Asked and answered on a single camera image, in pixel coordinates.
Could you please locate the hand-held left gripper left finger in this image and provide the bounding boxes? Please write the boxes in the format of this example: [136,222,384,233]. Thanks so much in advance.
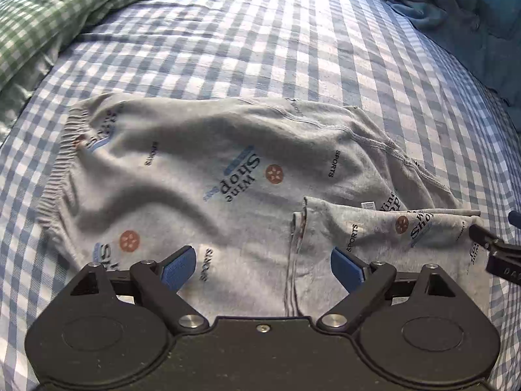
[67,245,209,333]

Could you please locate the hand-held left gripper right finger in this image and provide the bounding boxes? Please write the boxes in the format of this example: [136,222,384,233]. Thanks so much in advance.
[317,248,454,332]

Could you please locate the grey printed pants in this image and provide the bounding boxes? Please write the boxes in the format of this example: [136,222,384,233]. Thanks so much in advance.
[38,93,495,320]

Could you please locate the blue blanket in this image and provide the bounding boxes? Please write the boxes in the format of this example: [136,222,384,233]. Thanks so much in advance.
[346,0,521,107]

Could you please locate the blue checked bed sheet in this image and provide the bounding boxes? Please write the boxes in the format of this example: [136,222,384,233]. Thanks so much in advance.
[0,0,521,387]

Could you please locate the green checked pillow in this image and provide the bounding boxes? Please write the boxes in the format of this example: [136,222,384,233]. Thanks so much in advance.
[0,0,212,131]

